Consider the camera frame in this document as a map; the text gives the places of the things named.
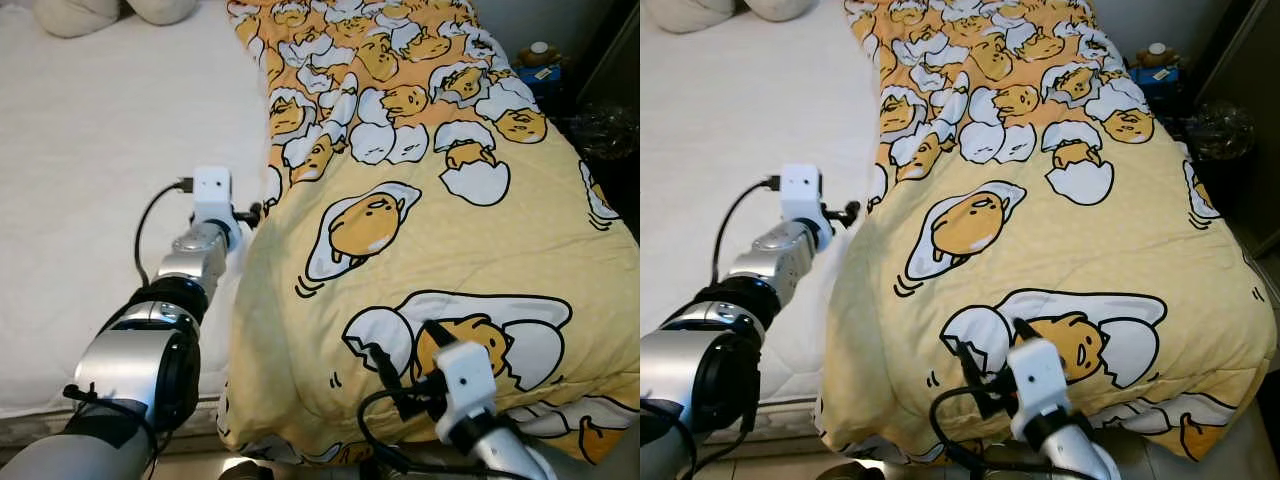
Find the yellow cartoon egg blanket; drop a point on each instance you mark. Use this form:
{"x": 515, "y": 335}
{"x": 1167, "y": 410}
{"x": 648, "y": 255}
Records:
{"x": 450, "y": 240}
{"x": 1070, "y": 240}

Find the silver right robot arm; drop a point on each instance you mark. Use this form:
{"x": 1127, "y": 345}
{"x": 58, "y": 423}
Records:
{"x": 1080, "y": 460}
{"x": 510, "y": 460}

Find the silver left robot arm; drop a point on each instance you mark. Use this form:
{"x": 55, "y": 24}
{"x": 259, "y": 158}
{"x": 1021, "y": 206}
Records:
{"x": 130, "y": 370}
{"x": 690, "y": 370}

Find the white quilted mattress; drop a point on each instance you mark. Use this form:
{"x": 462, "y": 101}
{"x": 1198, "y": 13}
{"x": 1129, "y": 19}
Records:
{"x": 740, "y": 150}
{"x": 100, "y": 200}

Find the dark left robot leg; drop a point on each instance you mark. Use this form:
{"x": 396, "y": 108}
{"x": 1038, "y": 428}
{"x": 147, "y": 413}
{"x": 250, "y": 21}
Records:
{"x": 848, "y": 472}
{"x": 248, "y": 471}

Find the beige plush toy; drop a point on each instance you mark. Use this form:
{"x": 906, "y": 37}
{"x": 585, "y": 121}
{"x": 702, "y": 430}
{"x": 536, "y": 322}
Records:
{"x": 90, "y": 12}
{"x": 720, "y": 10}

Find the small brown blue toy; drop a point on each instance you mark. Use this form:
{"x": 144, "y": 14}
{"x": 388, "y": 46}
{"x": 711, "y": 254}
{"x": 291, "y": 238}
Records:
{"x": 1158, "y": 62}
{"x": 538, "y": 62}

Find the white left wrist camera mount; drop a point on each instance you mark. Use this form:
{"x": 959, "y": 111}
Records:
{"x": 802, "y": 198}
{"x": 212, "y": 200}

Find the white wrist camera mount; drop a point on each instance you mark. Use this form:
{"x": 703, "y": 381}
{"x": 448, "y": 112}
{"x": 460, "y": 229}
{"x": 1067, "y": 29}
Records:
{"x": 212, "y": 200}
{"x": 468, "y": 390}
{"x": 802, "y": 198}
{"x": 1040, "y": 388}

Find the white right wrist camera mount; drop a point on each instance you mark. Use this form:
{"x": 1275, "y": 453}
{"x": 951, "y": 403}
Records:
{"x": 468, "y": 390}
{"x": 1040, "y": 388}

